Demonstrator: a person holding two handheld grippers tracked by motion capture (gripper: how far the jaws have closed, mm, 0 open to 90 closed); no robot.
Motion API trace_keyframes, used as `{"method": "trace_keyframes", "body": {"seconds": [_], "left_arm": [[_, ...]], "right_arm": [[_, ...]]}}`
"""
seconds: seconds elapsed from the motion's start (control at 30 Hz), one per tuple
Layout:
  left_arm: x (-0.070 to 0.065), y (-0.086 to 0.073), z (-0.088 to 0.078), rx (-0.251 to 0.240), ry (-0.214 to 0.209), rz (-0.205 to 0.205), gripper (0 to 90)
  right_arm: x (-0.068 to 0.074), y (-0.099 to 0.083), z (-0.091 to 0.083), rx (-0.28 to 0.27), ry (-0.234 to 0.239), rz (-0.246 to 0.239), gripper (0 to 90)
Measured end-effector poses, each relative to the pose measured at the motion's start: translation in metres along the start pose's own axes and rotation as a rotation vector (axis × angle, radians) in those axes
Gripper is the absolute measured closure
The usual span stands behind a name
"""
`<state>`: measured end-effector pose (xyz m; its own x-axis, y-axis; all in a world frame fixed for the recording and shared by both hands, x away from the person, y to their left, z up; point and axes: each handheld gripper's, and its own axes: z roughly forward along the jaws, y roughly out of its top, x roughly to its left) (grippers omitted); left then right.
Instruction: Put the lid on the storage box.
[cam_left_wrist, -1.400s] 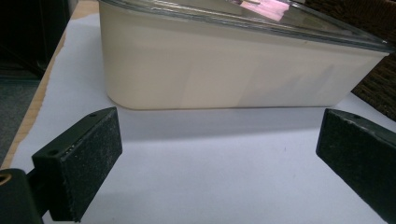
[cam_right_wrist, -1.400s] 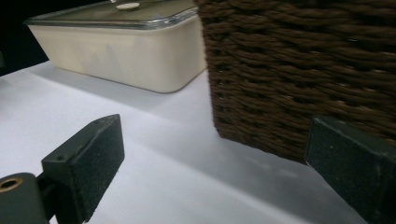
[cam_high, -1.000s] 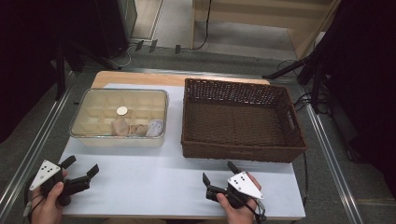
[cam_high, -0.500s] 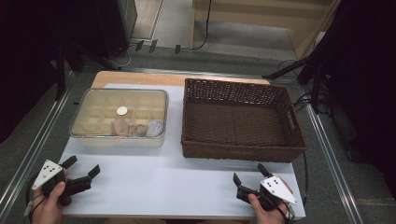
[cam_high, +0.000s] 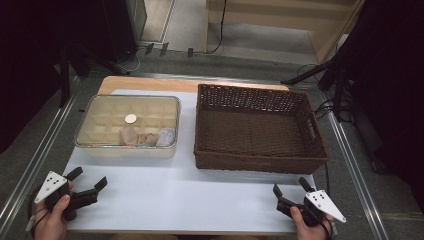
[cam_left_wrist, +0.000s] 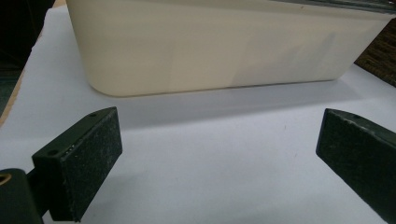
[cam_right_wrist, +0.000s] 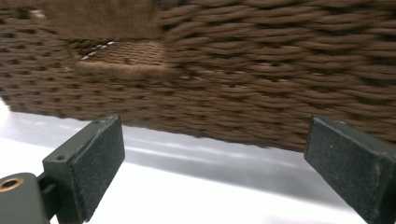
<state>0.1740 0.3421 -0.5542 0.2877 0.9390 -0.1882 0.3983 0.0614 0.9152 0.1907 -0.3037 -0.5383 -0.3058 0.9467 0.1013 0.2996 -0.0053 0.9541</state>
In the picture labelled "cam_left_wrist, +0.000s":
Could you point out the white table sheet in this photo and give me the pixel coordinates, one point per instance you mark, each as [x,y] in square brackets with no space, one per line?
[202,155]

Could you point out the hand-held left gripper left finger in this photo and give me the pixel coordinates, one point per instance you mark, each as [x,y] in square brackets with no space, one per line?
[84,161]

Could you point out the cream divided storage box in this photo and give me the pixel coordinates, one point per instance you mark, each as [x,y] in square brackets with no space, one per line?
[202,46]

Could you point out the brown woven basket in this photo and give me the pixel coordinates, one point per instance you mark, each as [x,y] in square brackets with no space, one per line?
[381,56]

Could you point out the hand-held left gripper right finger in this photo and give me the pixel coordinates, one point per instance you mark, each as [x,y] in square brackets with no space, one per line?
[358,152]

